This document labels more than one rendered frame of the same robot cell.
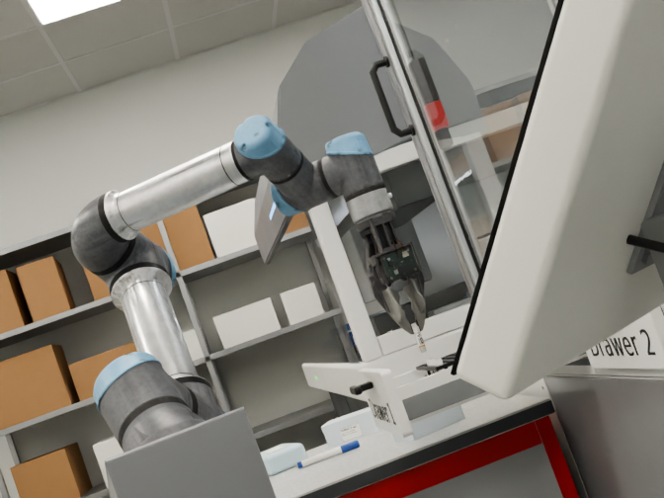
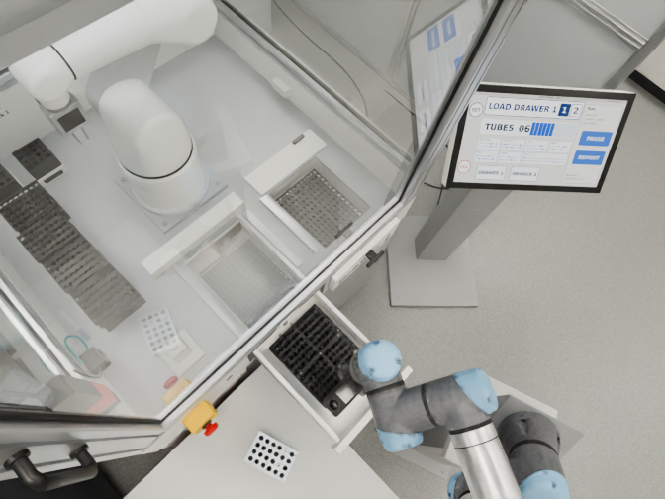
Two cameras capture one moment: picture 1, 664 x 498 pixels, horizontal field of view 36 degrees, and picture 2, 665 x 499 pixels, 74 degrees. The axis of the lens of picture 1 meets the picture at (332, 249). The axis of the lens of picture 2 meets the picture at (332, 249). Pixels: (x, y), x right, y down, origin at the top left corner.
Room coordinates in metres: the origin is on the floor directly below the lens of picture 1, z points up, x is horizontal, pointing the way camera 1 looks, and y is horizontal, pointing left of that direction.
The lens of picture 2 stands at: (1.98, -0.10, 2.11)
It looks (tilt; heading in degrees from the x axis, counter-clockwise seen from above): 67 degrees down; 218
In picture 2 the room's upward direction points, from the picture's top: 15 degrees clockwise
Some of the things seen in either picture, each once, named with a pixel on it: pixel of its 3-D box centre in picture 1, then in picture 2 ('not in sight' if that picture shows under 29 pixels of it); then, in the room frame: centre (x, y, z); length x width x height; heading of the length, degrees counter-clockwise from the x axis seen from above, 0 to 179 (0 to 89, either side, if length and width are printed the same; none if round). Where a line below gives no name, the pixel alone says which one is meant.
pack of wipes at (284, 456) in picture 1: (278, 458); not in sight; (2.31, 0.28, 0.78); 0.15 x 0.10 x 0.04; 22
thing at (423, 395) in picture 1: (495, 363); (317, 353); (1.80, -0.20, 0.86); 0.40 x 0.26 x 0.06; 98
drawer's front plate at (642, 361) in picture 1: (620, 331); (363, 253); (1.50, -0.35, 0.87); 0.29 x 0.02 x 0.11; 8
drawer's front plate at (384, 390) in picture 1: (382, 399); (371, 408); (1.77, 0.01, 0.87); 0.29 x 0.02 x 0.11; 8
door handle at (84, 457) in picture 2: (389, 99); (61, 467); (2.24, -0.24, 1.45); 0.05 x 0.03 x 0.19; 98
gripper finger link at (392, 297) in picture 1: (398, 310); not in sight; (1.77, -0.07, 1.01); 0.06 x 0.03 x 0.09; 8
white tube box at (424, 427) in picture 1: (427, 421); (271, 455); (2.05, -0.06, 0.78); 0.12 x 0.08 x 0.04; 116
